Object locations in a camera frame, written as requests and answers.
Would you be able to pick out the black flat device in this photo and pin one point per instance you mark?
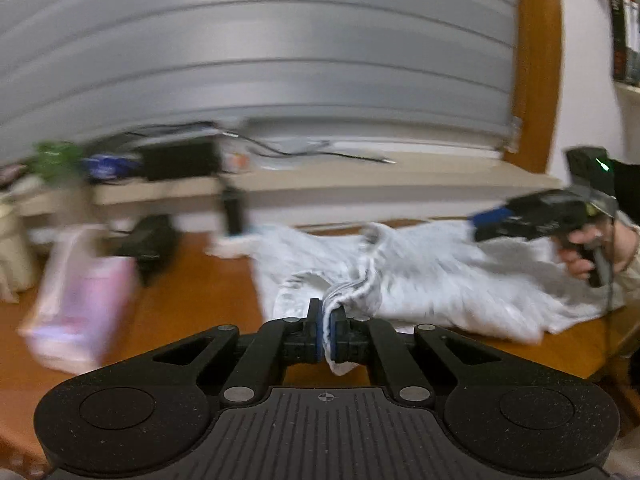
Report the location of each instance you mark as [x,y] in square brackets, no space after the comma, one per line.
[150,247]

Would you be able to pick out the person's right hand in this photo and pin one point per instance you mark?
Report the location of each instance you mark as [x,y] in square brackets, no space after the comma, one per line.
[575,260]

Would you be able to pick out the clear jar orange label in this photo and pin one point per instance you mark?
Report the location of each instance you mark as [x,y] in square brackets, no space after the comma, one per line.
[236,160]

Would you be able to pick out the blue packet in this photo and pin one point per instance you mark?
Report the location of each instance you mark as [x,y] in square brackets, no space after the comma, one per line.
[107,166]

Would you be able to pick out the grey window blind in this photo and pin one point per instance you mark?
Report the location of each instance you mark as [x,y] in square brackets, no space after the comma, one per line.
[250,60]

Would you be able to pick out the green plant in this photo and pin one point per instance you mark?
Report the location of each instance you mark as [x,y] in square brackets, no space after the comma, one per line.
[55,157]

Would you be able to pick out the row of books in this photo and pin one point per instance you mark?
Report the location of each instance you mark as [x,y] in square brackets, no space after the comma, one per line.
[625,35]

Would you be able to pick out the person's right forearm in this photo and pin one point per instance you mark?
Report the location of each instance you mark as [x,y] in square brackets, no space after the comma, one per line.
[635,250]

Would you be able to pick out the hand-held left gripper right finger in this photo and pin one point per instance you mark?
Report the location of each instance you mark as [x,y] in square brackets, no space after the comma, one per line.
[339,342]

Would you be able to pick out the wooden window frame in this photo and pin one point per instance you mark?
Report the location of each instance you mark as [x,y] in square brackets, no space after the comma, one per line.
[537,60]

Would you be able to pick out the black box on sill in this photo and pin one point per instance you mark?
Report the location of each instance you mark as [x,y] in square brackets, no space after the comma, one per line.
[180,160]

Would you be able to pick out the pink printed package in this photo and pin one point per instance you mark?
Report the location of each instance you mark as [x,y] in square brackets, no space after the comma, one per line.
[80,305]

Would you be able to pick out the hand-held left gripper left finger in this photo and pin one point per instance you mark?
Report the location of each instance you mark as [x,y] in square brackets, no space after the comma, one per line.
[316,340]

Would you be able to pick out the white power strip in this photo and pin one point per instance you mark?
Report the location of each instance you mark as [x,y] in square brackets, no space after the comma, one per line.
[230,247]

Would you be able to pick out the black power adapter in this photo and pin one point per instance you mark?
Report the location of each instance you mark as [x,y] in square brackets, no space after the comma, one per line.
[234,212]

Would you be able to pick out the white printed pajama pants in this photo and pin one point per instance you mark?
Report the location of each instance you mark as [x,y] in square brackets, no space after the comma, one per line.
[425,280]

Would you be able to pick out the beige window sill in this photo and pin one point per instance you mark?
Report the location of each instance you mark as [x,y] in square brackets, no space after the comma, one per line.
[375,180]

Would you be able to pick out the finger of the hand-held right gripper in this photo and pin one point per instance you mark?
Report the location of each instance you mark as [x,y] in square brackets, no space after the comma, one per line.
[490,216]
[492,234]

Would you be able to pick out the white wall shelf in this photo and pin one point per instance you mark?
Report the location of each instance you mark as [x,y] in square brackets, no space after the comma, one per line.
[630,94]

